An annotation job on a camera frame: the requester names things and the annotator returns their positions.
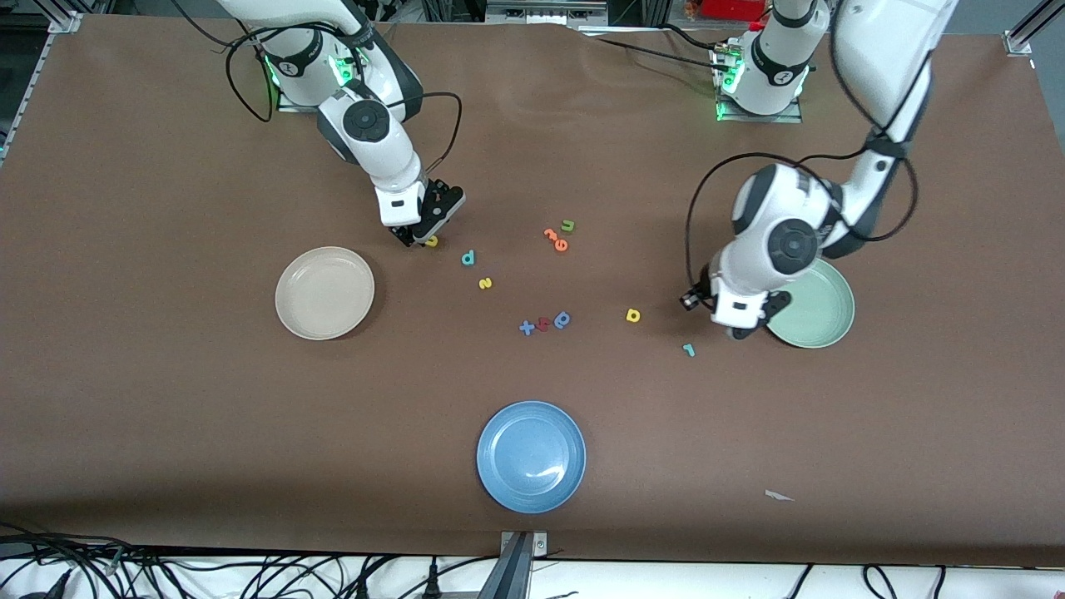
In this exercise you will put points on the grey aluminium extrusion post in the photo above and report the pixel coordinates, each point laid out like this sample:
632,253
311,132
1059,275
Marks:
509,574

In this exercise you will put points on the grey power strip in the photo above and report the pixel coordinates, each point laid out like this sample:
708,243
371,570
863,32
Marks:
541,12

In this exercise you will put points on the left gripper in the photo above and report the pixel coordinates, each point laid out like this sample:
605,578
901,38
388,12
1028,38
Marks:
703,291

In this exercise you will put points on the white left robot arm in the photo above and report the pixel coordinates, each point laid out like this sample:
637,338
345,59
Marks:
790,241

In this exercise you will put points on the blue foam letter x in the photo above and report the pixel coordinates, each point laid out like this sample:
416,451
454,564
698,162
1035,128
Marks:
527,328

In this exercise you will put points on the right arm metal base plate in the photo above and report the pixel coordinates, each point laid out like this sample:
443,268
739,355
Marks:
287,104

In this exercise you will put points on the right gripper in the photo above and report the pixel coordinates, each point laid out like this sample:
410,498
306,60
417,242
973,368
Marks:
410,235

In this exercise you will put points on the small metal mounting bracket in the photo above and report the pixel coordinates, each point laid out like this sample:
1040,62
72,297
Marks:
539,542

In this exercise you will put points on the red box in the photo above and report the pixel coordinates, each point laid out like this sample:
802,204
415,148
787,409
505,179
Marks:
732,8

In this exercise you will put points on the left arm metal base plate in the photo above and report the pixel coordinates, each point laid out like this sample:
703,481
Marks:
795,115

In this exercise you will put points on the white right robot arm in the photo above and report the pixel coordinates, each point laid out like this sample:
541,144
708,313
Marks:
366,125

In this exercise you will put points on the blue plate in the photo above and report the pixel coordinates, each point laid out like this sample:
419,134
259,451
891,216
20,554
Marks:
531,457

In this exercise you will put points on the brown table cover sheet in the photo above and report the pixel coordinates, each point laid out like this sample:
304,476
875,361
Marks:
250,416

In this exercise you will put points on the beige brown plate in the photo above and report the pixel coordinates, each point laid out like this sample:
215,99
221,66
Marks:
324,293

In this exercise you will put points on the white paper scrap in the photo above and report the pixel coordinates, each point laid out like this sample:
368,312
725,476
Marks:
777,496

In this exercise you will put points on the blue foam letter a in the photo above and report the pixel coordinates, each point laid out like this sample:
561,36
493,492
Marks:
562,320

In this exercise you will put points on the pale green plate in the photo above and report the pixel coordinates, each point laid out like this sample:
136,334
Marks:
819,312

